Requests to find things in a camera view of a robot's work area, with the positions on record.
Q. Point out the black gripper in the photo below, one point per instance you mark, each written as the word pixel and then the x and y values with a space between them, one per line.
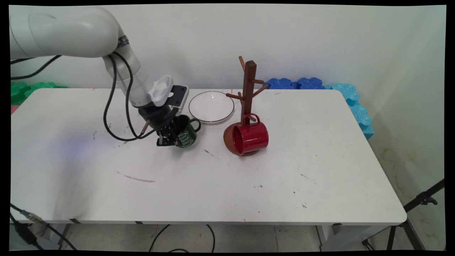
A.
pixel 156 115

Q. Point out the green enamel mug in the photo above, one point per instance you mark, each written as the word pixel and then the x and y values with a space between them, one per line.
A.
pixel 188 137

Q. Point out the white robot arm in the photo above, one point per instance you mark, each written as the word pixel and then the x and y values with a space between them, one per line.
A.
pixel 71 33

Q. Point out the white plate with black rim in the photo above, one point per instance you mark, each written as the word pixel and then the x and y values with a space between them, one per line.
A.
pixel 211 106

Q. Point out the red enamel mug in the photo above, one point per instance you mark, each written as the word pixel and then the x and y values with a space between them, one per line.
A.
pixel 254 137

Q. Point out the brown wooden mug tree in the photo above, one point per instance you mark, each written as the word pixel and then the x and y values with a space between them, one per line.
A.
pixel 249 89

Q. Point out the dark blue foam mat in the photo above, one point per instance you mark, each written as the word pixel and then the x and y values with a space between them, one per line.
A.
pixel 310 83
pixel 280 84

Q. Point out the dark metal table leg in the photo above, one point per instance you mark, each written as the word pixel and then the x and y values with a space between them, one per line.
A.
pixel 64 234

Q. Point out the green foam mat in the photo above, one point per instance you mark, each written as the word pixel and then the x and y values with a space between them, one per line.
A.
pixel 25 90

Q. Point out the pink foam mat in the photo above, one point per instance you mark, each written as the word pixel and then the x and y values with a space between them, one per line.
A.
pixel 14 108

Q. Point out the cyan foam mat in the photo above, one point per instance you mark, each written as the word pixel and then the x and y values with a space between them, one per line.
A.
pixel 357 106

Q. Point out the black tripod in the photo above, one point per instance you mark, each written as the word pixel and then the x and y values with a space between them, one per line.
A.
pixel 421 199

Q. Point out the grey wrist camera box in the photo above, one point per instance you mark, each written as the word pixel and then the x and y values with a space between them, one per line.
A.
pixel 160 89

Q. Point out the white table leg frame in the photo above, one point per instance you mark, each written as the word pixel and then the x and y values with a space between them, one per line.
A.
pixel 350 236

